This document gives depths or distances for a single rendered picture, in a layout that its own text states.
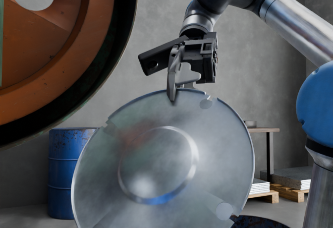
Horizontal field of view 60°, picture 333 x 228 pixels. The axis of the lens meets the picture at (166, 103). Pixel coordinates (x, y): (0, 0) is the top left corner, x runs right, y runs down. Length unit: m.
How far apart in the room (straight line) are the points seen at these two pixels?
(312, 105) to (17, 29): 0.63
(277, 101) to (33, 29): 4.74
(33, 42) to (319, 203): 0.66
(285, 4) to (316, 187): 0.40
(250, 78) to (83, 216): 4.53
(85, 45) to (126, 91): 3.13
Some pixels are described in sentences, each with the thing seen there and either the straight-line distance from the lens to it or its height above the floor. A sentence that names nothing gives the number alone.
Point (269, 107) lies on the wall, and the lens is 5.10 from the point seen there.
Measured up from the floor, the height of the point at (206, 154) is 0.95.
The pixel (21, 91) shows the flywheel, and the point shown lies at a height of 1.06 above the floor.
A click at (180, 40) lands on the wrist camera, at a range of 0.62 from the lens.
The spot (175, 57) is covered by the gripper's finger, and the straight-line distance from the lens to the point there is 0.54.
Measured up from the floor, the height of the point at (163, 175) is 0.92.
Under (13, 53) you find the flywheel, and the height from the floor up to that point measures 1.15.
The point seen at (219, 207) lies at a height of 0.89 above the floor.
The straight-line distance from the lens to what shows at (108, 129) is 0.53.
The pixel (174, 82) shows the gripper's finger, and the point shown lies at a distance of 0.51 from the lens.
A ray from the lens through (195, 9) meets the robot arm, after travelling 0.71.
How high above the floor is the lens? 1.01
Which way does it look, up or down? 3 degrees up
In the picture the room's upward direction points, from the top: straight up
